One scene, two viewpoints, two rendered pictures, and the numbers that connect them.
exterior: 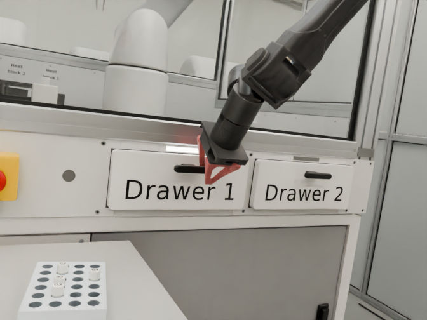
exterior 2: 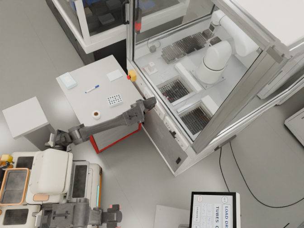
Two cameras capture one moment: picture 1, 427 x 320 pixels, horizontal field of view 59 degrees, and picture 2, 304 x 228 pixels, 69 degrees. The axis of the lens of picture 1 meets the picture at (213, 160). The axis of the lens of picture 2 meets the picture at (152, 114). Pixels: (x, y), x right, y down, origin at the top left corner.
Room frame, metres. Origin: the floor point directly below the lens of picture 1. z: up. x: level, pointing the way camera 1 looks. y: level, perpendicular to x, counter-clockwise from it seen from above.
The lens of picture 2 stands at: (0.51, -0.84, 2.48)
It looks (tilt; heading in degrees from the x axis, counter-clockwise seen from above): 63 degrees down; 75
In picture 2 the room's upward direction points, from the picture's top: 11 degrees clockwise
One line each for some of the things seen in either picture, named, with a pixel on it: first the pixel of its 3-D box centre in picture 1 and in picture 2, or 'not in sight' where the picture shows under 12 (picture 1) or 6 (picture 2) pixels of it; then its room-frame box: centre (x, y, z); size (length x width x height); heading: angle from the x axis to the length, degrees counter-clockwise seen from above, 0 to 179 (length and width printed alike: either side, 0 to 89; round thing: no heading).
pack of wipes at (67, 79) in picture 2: not in sight; (68, 80); (0.01, 0.37, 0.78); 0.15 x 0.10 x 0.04; 123
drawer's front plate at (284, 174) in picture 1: (305, 185); (175, 133); (0.89, -0.22, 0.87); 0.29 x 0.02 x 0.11; 118
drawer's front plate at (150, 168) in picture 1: (183, 181); (154, 103); (0.75, 0.05, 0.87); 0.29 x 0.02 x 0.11; 118
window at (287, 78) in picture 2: not in sight; (287, 80); (1.42, -0.19, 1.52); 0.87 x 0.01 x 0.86; 28
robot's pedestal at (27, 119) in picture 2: not in sight; (41, 133); (-0.32, 0.04, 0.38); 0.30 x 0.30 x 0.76; 27
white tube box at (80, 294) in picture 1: (67, 298); (114, 100); (0.42, 0.15, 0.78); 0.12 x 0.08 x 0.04; 17
